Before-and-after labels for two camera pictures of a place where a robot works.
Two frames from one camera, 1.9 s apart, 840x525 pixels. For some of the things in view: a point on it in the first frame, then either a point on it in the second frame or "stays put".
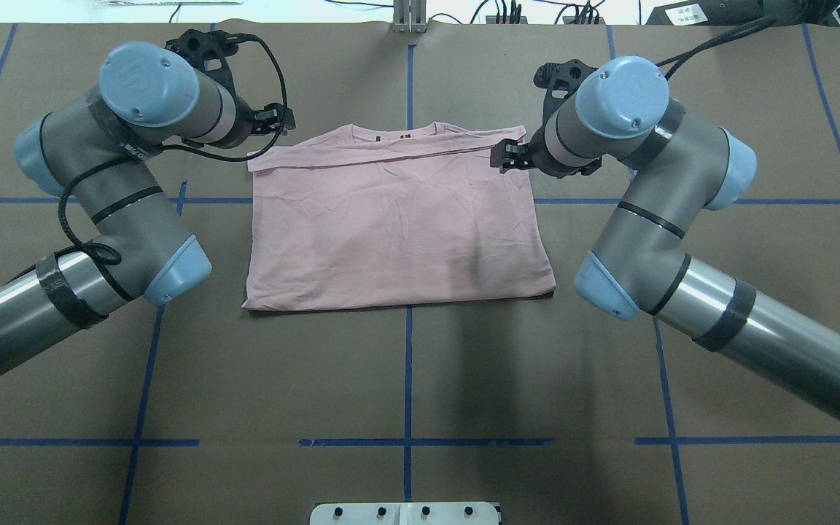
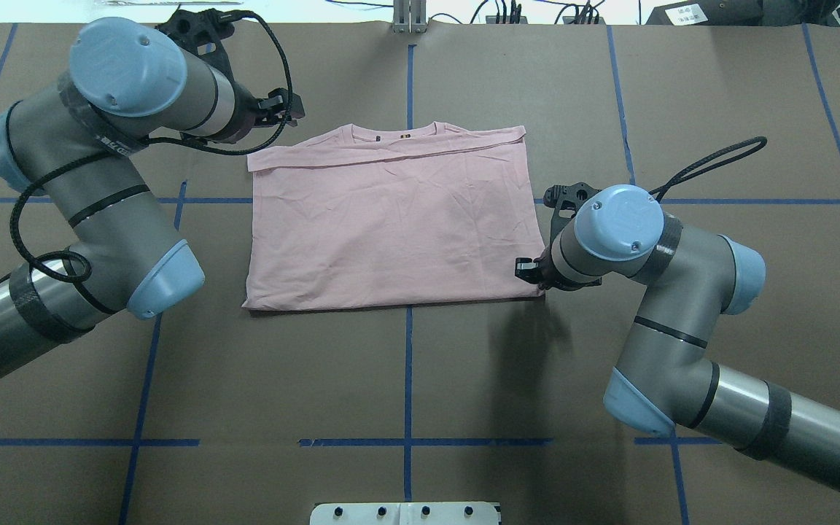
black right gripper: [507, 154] → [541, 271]
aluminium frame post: [409, 16] stays put
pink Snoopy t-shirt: [383, 218] stays put
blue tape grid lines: [674, 441] stays put
